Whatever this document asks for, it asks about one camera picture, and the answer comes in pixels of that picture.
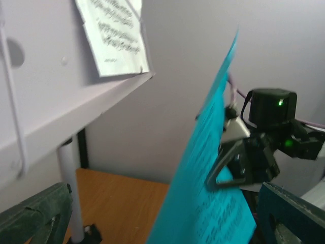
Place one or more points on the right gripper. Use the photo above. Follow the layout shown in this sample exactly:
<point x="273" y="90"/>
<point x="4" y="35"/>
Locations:
<point x="249" y="160"/>

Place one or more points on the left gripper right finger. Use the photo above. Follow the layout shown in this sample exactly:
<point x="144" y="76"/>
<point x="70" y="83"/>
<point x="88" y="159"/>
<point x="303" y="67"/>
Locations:
<point x="286" y="218"/>

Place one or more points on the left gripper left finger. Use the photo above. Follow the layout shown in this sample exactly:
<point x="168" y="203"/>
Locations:
<point x="41" y="218"/>

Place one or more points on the blue sheet music paper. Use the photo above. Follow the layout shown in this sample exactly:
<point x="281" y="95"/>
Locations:
<point x="190" y="213"/>

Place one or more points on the white tripod music stand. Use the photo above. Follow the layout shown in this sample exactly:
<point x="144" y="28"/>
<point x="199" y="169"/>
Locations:
<point x="51" y="90"/>

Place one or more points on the white sheet music paper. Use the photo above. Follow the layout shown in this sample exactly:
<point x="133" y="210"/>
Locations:
<point x="114" y="33"/>

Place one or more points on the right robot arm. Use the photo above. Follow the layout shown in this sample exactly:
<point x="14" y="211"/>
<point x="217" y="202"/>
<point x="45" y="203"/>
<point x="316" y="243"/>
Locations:
<point x="300" y="150"/>

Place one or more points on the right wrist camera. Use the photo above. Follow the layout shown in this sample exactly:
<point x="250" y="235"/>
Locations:
<point x="234" y="127"/>

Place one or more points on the black aluminium frame post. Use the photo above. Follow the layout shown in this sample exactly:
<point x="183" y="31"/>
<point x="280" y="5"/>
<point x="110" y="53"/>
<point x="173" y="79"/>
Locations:
<point x="82" y="149"/>

